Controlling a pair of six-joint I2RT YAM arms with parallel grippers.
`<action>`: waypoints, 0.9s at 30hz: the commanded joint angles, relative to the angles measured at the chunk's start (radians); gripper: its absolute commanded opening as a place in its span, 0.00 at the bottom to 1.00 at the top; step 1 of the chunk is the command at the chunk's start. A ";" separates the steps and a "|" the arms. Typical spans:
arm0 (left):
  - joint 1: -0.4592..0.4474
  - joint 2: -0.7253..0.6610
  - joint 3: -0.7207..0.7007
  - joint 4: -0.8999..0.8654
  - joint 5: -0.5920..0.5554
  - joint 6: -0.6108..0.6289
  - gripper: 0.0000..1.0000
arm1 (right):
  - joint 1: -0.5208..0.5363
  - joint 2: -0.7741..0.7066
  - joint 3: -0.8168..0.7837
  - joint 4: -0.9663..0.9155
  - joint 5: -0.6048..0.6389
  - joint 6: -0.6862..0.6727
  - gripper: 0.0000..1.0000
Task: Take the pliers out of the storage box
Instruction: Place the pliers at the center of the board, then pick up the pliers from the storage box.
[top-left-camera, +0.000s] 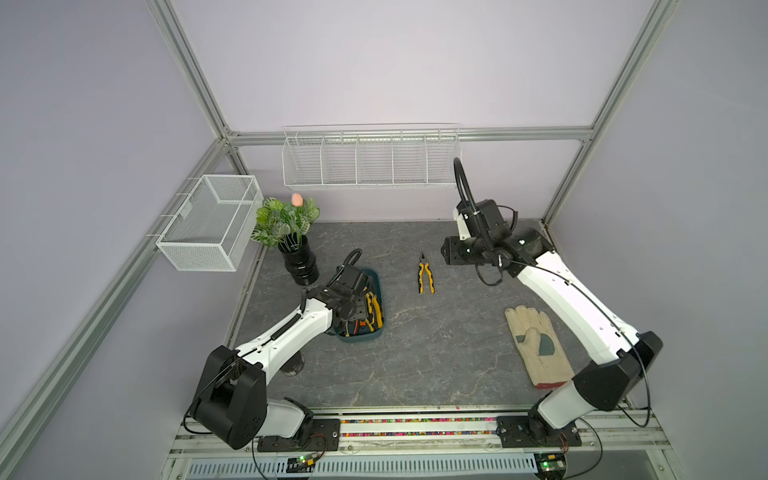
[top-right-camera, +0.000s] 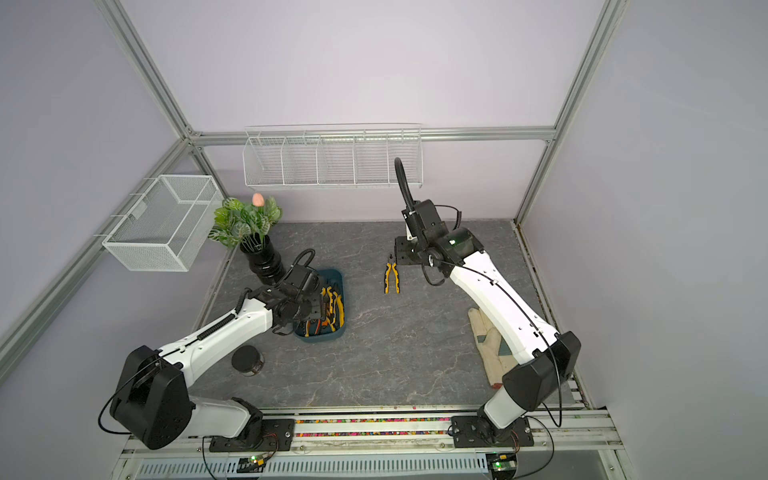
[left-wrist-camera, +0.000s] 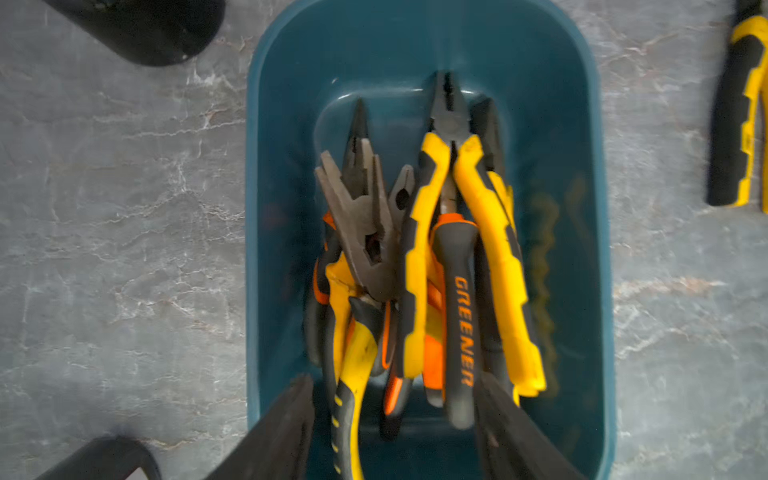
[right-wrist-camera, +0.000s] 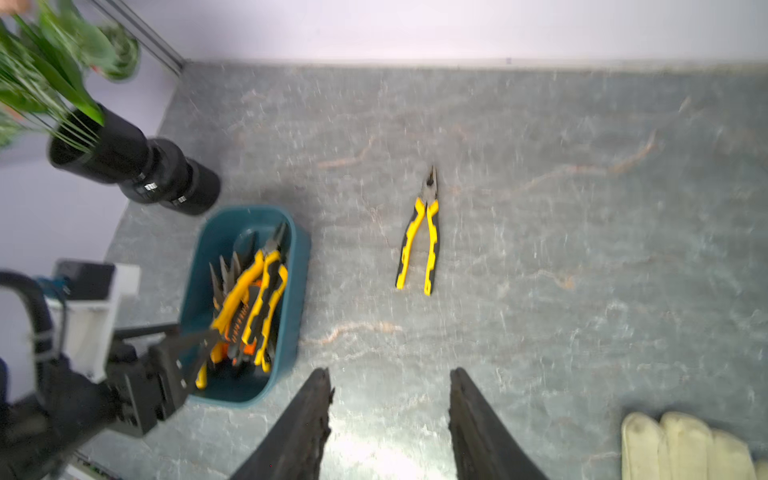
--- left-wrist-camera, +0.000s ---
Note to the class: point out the orange black greener pliers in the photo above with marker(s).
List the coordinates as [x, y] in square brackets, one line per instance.
[453, 239]

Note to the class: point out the yellow grey open-jaw pliers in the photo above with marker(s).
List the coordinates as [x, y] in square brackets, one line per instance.
[367, 221]

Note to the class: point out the yellow black combination pliers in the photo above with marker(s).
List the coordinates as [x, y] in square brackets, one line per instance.
[450, 148]

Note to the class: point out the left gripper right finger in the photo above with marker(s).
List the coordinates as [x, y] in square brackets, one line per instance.
[510, 445]

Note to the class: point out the teal plastic storage box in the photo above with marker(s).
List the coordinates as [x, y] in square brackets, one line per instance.
[311, 65]

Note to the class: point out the green plant in black vase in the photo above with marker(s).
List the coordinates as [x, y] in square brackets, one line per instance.
[155, 33]

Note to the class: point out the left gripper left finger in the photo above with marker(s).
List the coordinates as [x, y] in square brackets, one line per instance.
[277, 447]

